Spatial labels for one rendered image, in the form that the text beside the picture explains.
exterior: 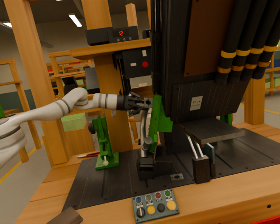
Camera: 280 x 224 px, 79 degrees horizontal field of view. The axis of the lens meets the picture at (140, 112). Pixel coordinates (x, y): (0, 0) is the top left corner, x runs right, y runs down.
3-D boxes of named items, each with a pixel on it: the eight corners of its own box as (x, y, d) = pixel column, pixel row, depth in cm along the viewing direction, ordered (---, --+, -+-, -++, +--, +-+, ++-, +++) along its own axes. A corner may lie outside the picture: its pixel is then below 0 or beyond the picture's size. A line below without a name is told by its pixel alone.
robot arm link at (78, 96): (90, 89, 78) (65, 101, 67) (91, 105, 83) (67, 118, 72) (79, 83, 80) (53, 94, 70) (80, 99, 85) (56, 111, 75)
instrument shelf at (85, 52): (236, 33, 95) (236, 26, 94) (71, 57, 86) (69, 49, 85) (212, 41, 119) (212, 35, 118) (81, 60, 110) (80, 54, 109)
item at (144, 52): (156, 74, 95) (153, 46, 91) (126, 79, 93) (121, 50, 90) (152, 74, 107) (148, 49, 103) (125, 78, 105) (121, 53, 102)
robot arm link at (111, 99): (116, 102, 90) (104, 102, 90) (118, 90, 81) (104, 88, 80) (115, 118, 86) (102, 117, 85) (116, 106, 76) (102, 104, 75)
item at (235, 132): (244, 138, 60) (244, 130, 59) (201, 148, 58) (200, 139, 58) (195, 113, 98) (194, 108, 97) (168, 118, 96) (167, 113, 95)
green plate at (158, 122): (171, 144, 76) (178, 97, 72) (153, 143, 75) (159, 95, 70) (163, 135, 87) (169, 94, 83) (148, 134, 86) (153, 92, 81)
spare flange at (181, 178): (182, 174, 78) (182, 173, 77) (184, 180, 74) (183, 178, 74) (170, 176, 78) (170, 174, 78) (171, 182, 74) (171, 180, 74)
